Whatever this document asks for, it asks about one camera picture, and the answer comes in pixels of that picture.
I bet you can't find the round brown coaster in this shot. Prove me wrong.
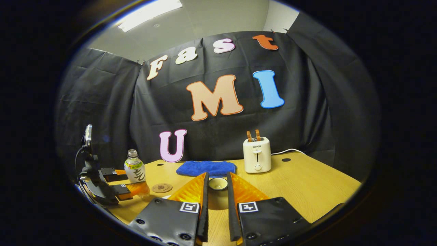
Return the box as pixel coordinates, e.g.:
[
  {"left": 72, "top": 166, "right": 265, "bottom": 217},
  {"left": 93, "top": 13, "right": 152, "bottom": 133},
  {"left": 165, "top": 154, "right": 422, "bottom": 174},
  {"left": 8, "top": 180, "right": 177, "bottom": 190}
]
[{"left": 152, "top": 183, "right": 173, "bottom": 194}]

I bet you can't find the blue towel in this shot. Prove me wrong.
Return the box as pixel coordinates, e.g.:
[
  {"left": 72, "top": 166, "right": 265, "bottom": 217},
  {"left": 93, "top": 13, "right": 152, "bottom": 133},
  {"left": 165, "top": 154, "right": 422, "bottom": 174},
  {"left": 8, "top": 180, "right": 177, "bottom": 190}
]
[{"left": 176, "top": 161, "right": 237, "bottom": 177}]

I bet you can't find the cream teacup lid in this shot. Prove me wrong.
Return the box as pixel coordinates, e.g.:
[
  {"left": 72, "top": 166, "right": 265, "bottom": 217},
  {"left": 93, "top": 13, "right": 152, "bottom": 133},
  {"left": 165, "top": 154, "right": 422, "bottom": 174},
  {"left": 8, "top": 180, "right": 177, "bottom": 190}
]
[{"left": 207, "top": 177, "right": 230, "bottom": 210}]

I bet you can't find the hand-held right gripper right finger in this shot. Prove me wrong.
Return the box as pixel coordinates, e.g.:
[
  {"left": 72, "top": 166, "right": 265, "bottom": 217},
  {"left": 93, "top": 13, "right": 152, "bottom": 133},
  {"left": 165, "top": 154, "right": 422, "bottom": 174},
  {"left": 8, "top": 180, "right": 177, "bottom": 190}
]
[{"left": 227, "top": 172, "right": 312, "bottom": 246}]

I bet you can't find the clear plastic water bottle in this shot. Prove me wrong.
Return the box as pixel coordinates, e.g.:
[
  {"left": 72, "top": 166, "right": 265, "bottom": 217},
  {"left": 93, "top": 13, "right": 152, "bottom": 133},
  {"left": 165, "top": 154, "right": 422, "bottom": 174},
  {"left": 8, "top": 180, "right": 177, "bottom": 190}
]
[{"left": 124, "top": 149, "right": 151, "bottom": 198}]

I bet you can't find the white toaster cable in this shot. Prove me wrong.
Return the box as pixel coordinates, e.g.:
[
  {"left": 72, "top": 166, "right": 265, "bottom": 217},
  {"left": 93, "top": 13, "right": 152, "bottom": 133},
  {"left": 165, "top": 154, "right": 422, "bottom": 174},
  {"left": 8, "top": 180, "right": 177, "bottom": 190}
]
[{"left": 271, "top": 148, "right": 308, "bottom": 156}]

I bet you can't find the white toaster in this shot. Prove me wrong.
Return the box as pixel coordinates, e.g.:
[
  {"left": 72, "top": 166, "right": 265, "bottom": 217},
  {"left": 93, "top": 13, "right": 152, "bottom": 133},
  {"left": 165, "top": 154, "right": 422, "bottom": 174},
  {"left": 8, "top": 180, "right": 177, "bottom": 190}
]
[{"left": 243, "top": 137, "right": 272, "bottom": 174}]

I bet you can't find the black backdrop cloth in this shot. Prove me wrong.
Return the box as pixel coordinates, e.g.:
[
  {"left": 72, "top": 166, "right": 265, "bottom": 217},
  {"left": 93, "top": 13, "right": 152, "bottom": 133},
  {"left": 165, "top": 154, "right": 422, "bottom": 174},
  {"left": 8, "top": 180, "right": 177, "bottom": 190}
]
[{"left": 55, "top": 12, "right": 379, "bottom": 185}]

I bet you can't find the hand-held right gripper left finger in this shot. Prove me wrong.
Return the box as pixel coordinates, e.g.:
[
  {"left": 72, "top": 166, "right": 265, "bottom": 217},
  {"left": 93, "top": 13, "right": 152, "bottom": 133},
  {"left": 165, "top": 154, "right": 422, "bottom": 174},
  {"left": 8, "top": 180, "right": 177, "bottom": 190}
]
[{"left": 128, "top": 172, "right": 210, "bottom": 246}]

